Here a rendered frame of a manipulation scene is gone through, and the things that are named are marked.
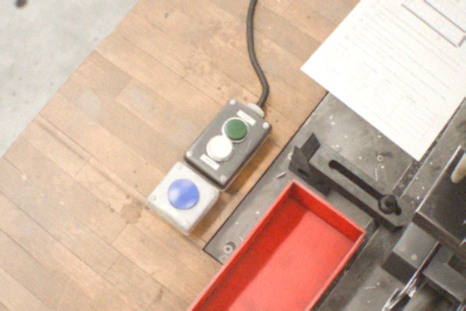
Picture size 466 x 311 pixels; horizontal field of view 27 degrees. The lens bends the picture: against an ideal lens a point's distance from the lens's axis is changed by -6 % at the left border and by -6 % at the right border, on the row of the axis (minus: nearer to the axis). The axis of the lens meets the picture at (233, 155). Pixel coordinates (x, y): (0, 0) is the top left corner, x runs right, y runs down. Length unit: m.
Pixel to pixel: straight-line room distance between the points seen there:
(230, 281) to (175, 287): 0.07
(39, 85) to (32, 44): 0.12
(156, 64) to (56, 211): 0.25
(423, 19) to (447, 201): 0.44
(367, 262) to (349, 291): 0.05
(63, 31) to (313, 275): 1.31
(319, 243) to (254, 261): 0.09
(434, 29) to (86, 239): 0.59
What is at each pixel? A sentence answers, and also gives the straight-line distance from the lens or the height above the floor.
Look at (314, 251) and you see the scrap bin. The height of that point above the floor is 0.91.
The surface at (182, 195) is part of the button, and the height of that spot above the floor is 0.94.
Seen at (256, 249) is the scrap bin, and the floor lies 0.91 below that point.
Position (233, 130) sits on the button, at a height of 0.94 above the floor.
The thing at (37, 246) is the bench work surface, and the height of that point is 0.90.
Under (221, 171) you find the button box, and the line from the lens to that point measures 1.30.
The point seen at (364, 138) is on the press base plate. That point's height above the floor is 0.90.
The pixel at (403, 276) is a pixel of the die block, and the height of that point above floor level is 0.93.
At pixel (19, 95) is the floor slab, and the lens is 2.39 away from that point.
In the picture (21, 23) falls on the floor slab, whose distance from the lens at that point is 2.48.
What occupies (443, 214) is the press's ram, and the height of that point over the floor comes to 1.14.
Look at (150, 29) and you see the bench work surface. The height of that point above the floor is 0.90.
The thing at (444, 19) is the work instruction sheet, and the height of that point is 0.90.
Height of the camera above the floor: 2.16
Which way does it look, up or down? 69 degrees down
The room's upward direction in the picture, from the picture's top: 8 degrees clockwise
